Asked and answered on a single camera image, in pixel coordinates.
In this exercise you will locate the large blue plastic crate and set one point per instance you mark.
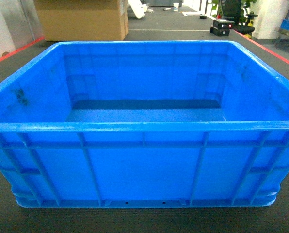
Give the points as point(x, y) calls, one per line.
point(145, 124)

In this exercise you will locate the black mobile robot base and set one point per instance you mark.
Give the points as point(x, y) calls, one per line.
point(221, 27)

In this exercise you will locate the brown cardboard box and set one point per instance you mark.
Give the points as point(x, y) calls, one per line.
point(83, 20)

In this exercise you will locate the white foam board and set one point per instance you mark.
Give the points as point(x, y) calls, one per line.
point(138, 8)

